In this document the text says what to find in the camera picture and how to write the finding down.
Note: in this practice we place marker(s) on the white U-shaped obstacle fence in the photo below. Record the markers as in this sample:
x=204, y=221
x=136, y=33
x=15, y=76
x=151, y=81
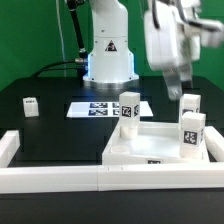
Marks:
x=102, y=178

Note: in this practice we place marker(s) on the white square table top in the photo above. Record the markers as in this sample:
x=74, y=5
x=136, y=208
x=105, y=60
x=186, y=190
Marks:
x=156, y=142

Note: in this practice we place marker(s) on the white marker sheet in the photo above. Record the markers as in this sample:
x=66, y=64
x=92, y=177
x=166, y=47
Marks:
x=93, y=109

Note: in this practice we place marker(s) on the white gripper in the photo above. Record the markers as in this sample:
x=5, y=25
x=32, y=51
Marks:
x=168, y=46

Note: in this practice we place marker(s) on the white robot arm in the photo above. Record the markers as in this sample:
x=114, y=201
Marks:
x=111, y=63

